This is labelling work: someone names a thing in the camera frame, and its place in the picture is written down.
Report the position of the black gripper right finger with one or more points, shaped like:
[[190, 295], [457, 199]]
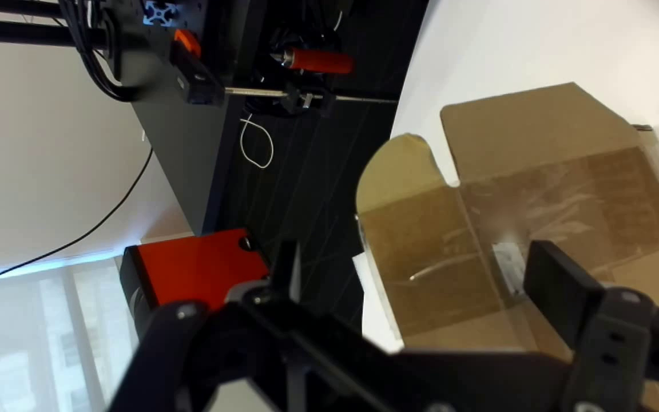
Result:
[[600, 328]]

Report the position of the black aluminium frame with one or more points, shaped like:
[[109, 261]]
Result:
[[11, 31]]

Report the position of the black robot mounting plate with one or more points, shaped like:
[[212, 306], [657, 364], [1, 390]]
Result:
[[308, 190]]

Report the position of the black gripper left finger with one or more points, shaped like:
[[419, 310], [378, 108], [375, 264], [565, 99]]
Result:
[[194, 351]]

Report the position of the brown cardboard box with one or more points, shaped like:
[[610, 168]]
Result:
[[543, 175]]

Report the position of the red and black box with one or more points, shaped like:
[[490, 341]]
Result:
[[194, 266]]

